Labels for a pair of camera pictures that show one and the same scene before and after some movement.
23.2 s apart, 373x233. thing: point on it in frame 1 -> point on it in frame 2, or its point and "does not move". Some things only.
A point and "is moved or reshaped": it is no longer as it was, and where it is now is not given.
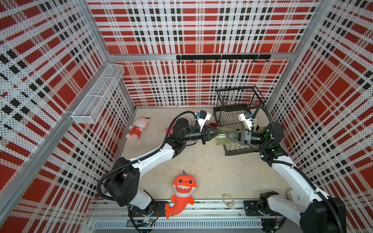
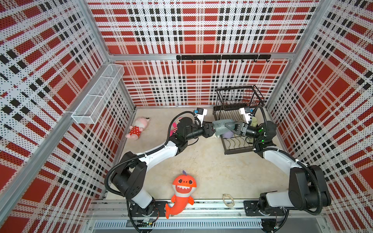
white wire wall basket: (87, 112) does not move
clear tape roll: (229, 205) does not move
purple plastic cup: (191, 142) is moved or reshaped
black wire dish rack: (233, 106) does not move
